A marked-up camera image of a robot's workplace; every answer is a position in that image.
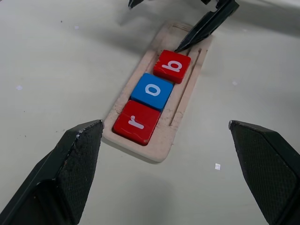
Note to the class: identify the red letter block b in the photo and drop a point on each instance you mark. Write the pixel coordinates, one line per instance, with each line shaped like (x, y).
(172, 65)

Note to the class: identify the blue letter block o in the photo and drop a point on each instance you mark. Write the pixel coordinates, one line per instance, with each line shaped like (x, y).
(152, 90)

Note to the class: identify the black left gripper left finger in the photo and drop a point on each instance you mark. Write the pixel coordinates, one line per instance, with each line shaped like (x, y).
(58, 178)

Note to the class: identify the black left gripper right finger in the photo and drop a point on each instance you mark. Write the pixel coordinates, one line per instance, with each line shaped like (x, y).
(267, 168)

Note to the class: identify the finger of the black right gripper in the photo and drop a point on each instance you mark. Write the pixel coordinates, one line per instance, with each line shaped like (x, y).
(134, 2)
(206, 25)

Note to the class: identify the light wooden letter tray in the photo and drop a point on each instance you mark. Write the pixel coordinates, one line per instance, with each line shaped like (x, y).
(164, 131)

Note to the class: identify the red letter block r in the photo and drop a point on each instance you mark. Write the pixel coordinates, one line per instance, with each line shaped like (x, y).
(137, 122)

